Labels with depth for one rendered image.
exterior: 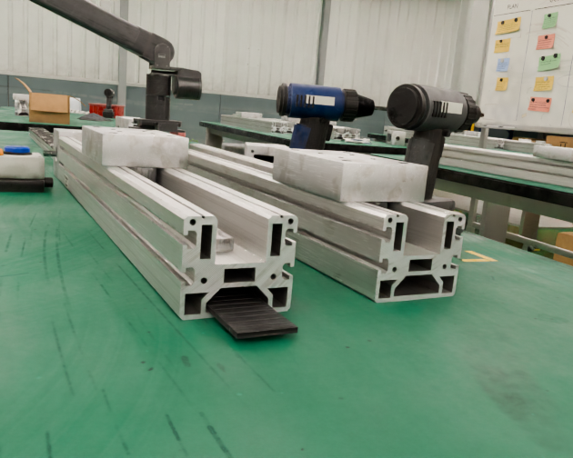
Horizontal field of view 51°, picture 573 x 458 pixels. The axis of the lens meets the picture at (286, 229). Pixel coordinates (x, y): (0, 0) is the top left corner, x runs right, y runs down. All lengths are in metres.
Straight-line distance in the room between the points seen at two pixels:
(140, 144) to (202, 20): 12.00
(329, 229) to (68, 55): 11.75
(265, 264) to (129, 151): 0.33
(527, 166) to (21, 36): 10.82
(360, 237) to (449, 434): 0.27
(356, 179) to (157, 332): 0.27
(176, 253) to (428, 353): 0.21
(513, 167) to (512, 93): 1.95
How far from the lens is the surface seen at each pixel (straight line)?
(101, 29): 1.43
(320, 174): 0.64
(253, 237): 0.52
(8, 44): 12.29
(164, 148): 0.79
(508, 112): 4.26
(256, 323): 0.46
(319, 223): 0.65
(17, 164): 1.08
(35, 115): 3.44
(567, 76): 3.97
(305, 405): 0.37
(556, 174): 2.22
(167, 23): 12.56
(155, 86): 1.44
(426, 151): 0.82
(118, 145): 0.77
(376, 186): 0.63
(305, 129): 1.06
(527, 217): 4.95
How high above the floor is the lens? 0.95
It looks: 11 degrees down
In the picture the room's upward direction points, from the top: 5 degrees clockwise
